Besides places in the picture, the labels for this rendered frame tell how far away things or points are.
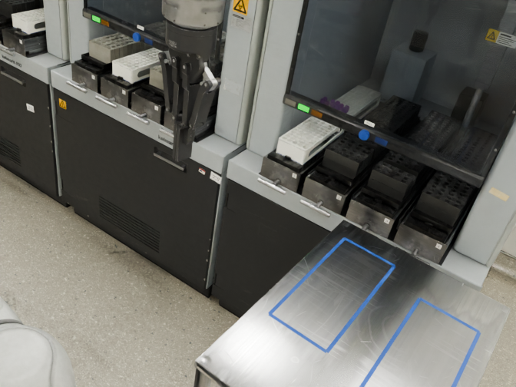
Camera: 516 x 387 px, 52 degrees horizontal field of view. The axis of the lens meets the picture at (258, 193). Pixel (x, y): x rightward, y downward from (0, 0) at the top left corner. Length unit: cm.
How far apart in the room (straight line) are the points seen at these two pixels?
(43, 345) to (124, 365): 117
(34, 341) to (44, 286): 143
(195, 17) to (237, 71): 94
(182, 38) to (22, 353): 51
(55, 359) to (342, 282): 65
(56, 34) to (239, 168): 98
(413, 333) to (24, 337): 76
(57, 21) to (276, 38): 99
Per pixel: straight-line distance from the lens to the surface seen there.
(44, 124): 240
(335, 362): 108
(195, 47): 79
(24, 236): 254
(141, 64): 199
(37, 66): 230
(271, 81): 163
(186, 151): 91
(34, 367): 85
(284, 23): 157
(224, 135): 181
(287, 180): 161
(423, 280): 133
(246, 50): 166
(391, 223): 152
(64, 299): 225
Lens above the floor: 165
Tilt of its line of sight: 35 degrees down
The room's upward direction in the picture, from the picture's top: 11 degrees clockwise
